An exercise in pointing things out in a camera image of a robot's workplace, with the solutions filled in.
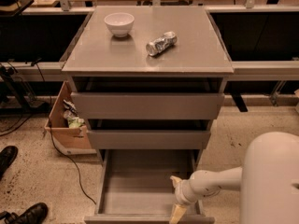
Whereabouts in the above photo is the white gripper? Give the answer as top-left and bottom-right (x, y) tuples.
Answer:
(169, 171), (219, 224)

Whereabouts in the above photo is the grey bottom drawer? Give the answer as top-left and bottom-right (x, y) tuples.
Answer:
(83, 148), (216, 224)

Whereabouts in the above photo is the grey drawer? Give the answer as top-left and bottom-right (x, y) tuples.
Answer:
(88, 119), (210, 149)
(71, 92), (224, 119)
(83, 148), (216, 224)

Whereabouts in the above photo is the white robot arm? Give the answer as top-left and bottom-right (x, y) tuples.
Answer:
(169, 132), (299, 224)

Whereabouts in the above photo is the grey middle drawer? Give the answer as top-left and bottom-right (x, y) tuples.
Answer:
(88, 119), (210, 149)

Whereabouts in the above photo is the grey drawer cabinet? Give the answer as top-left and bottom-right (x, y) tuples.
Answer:
(63, 6), (234, 156)

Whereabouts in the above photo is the grey top drawer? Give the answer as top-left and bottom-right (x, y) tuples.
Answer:
(71, 92), (224, 119)

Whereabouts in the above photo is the cardboard box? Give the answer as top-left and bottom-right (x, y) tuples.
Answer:
(45, 81), (92, 153)

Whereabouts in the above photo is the crumpled trash in box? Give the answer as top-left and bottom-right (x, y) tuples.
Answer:
(63, 99), (84, 128)

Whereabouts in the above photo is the lower black shoe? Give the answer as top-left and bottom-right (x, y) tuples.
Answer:
(0, 203), (48, 224)

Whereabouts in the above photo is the black shoe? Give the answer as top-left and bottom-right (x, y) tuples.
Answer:
(0, 203), (48, 224)
(0, 146), (18, 179)

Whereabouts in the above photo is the crushed silver can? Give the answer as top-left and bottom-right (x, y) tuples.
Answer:
(146, 31), (177, 57)

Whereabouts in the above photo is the upper black shoe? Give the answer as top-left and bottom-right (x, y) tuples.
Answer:
(0, 146), (18, 179)

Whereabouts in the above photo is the white ceramic bowl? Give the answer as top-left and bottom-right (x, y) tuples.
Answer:
(104, 12), (135, 37)

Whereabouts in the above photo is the black floor cable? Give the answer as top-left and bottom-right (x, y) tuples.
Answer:
(31, 59), (97, 205)

